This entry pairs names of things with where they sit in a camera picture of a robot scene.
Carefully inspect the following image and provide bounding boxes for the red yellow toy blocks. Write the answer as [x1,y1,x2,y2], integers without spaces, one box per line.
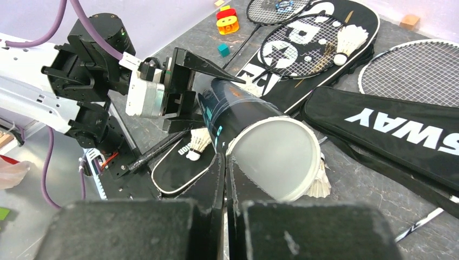
[216,5,240,35]

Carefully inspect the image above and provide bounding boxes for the white shuttlecock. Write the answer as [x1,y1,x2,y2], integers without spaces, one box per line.
[333,24,369,66]
[305,153,331,198]
[186,127,211,161]

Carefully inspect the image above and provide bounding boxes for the translucent tube lid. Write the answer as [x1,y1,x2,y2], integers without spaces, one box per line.
[226,116,321,202]

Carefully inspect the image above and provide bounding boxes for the black racket far left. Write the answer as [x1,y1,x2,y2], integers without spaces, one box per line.
[222,0,311,69]

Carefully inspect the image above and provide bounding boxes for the teal cube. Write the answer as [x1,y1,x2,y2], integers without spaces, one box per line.
[218,43,231,57]

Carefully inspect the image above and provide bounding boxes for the white shuttlecock on racket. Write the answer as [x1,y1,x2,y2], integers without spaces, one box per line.
[333,24,369,66]

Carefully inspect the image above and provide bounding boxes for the white shuttlecock floor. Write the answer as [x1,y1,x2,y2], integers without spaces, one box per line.
[238,74,263,98]

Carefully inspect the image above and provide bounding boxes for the black white shaft racket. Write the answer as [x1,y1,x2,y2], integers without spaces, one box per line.
[394,207,444,243]

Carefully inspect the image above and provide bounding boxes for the black crossway racket bag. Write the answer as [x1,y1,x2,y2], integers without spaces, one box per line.
[300,87,458,217]

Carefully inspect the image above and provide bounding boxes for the black shuttlecock tube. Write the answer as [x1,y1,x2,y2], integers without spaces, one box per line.
[196,78,322,202]

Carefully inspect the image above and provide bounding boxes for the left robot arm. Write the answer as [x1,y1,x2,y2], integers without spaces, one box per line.
[1,13,241,154]

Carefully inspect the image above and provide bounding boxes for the black racket on bag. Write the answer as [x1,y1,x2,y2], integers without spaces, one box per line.
[254,14,347,80]

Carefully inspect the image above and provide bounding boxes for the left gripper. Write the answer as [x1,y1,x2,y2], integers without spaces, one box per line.
[156,47,246,134]

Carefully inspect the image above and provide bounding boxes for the blue toy car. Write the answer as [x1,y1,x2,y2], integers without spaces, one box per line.
[275,0,295,12]

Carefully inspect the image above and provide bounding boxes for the wooden cube back wall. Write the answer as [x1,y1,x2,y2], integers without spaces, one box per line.
[399,14,421,31]

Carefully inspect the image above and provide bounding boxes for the black sport racket bag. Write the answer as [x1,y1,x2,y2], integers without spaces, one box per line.
[151,1,380,201]

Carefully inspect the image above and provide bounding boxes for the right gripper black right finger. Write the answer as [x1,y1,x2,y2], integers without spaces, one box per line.
[226,158,402,259]

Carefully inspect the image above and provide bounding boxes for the white frame racket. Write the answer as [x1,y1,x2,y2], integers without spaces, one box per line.
[358,39,458,108]

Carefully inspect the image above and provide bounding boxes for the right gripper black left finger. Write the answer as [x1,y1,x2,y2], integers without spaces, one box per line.
[35,153,225,259]

